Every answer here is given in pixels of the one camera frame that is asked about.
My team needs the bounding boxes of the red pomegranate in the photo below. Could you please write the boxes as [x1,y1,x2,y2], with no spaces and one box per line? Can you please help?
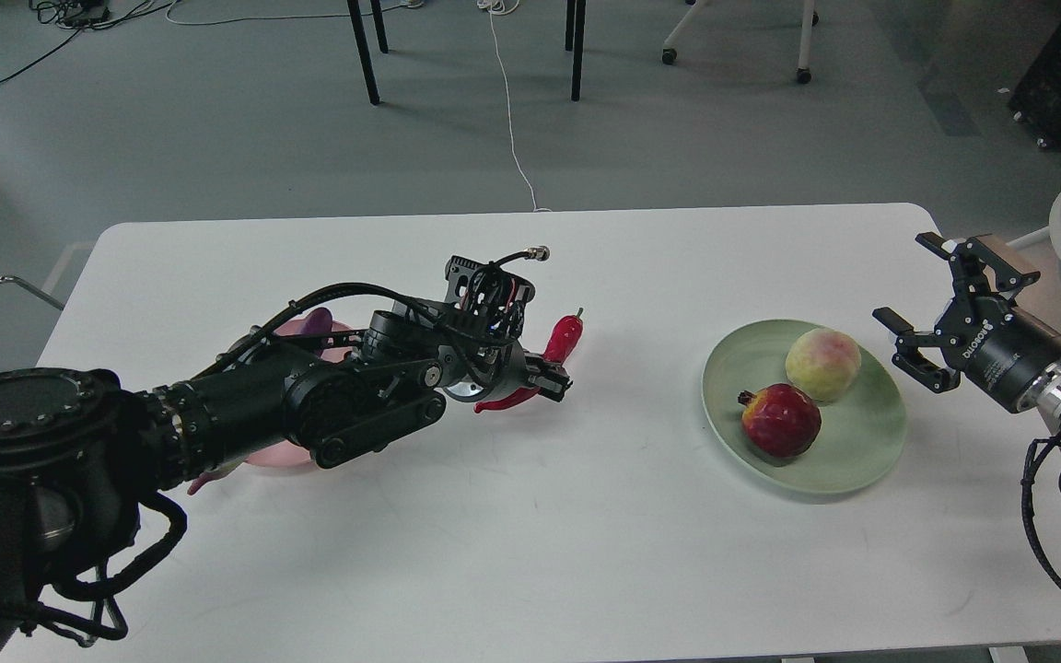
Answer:
[737,383,822,459]

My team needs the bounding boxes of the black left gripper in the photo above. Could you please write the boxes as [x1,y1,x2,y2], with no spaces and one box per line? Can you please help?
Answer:
[443,341,573,403]

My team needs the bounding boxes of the yellow pink peach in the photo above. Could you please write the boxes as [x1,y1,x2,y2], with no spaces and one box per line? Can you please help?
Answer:
[785,327,862,402]

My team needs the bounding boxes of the pink plate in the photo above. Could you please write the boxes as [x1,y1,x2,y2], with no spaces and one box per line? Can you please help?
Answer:
[245,308,351,470]

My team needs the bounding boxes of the purple eggplant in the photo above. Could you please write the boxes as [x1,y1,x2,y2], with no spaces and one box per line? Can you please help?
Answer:
[186,308,335,495]

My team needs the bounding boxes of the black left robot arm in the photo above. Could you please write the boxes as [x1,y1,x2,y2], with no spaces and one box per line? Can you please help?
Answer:
[0,247,582,651]

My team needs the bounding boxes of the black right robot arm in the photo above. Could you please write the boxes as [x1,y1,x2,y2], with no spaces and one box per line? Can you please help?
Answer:
[873,232,1061,591]

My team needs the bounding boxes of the red chili pepper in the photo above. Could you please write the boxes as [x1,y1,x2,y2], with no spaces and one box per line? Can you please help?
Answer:
[474,307,584,413]

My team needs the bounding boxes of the white floor cable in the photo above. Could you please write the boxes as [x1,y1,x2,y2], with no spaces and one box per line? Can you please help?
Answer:
[477,0,554,214]

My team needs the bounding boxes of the black table legs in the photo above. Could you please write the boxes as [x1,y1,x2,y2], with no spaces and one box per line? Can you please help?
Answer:
[346,0,588,106]

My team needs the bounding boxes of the white rolling chair base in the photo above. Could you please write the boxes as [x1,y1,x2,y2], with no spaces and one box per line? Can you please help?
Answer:
[661,0,821,87]

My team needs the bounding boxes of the black floor cables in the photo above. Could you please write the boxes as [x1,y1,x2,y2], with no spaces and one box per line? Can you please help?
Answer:
[0,0,425,114]

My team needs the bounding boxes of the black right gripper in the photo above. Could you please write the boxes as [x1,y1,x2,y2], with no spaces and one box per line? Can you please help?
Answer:
[872,232,1061,413]

